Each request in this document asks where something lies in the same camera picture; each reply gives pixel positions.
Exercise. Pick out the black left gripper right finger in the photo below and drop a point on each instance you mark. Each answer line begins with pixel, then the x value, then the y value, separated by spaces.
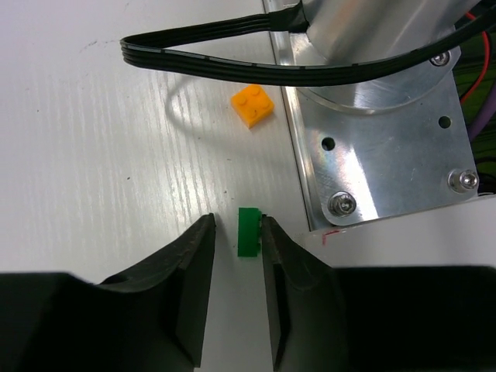
pixel 324 318

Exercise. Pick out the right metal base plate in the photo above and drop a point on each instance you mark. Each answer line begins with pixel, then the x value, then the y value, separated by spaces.
pixel 386 147

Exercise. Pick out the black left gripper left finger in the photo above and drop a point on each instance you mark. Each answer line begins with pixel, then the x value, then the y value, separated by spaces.
pixel 148 317

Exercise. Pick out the yellow two by two lego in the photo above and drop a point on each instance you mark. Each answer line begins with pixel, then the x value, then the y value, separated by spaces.
pixel 252 105

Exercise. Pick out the small green lego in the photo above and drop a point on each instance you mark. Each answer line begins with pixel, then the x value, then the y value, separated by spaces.
pixel 249 225

